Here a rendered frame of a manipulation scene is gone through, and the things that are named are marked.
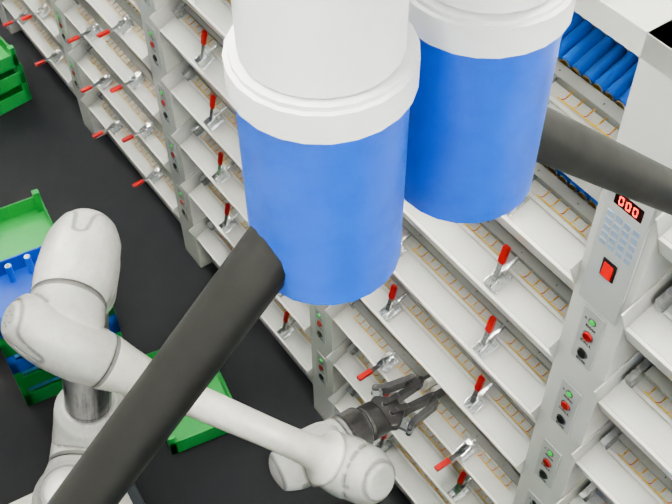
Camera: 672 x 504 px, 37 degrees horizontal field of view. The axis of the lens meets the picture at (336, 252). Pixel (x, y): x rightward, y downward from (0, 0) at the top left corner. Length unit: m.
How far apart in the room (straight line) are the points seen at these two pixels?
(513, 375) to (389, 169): 1.46
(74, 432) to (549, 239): 1.17
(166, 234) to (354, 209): 2.88
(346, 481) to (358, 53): 1.53
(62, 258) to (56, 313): 0.11
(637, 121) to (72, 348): 0.98
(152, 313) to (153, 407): 2.63
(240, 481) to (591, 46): 1.66
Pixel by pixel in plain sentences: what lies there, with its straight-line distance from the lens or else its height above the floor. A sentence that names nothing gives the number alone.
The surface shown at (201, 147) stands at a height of 0.54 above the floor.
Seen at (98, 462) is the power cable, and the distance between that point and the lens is 0.43.
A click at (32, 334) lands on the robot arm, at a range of 1.72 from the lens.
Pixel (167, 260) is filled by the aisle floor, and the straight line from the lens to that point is 3.16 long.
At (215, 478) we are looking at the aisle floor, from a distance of 2.73.
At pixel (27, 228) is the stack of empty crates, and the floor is 0.16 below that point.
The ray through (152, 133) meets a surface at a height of 0.35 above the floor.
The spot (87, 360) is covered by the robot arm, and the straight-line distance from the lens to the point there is 1.74.
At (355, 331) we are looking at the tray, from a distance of 2.30.
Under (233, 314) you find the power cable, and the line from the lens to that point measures 0.39.
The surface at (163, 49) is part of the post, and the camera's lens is 2.53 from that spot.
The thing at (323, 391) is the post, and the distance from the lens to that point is 2.67.
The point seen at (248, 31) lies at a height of 2.22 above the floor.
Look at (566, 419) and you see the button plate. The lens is 1.69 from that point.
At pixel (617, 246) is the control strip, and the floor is 1.42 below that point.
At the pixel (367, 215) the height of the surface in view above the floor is 2.15.
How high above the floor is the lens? 2.42
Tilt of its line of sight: 50 degrees down
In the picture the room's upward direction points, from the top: 1 degrees counter-clockwise
